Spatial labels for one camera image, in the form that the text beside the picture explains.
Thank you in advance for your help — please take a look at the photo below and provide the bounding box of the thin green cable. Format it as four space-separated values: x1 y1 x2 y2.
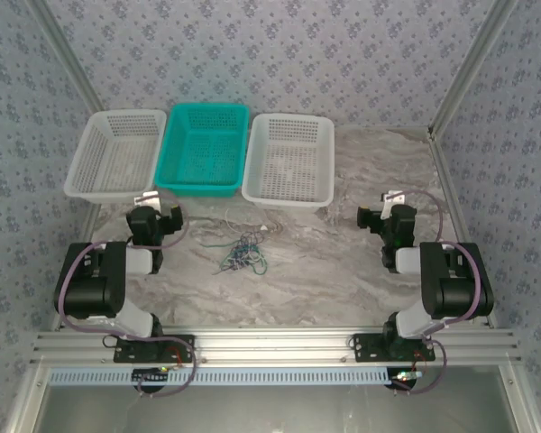
202 232 270 276

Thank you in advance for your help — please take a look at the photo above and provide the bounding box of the thin white cable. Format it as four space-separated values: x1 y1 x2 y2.
211 209 270 274

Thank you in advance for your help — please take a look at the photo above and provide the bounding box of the teal perforated plastic basket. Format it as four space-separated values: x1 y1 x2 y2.
154 103 250 198

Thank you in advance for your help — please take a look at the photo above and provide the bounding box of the white perforated plastic basket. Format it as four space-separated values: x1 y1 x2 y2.
63 109 168 205
242 112 335 214

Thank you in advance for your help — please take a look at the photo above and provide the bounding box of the small black controller board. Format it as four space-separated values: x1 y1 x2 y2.
387 367 421 390
132 367 170 392

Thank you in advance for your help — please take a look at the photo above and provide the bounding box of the left arm purple harness cable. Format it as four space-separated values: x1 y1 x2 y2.
55 189 198 399

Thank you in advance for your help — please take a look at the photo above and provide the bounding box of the arm purple harness cable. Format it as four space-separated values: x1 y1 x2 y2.
55 189 198 399
390 189 483 397

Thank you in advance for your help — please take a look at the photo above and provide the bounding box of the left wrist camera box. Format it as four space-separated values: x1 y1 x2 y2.
133 190 160 211

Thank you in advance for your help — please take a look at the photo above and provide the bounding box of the right arm purple harness cable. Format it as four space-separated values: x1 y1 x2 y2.
390 189 483 397

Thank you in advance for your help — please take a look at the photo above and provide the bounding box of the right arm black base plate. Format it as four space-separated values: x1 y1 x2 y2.
352 332 436 364

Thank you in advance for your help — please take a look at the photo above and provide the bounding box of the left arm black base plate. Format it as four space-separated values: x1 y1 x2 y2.
113 334 196 364

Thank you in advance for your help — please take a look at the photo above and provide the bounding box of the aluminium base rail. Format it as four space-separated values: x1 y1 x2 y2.
29 327 522 366

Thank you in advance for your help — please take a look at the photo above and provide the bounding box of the white slotted cable duct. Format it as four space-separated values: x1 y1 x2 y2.
49 365 391 387

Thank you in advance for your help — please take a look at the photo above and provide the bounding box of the aluminium frame post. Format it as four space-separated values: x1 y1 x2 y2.
427 0 520 139
26 0 101 119

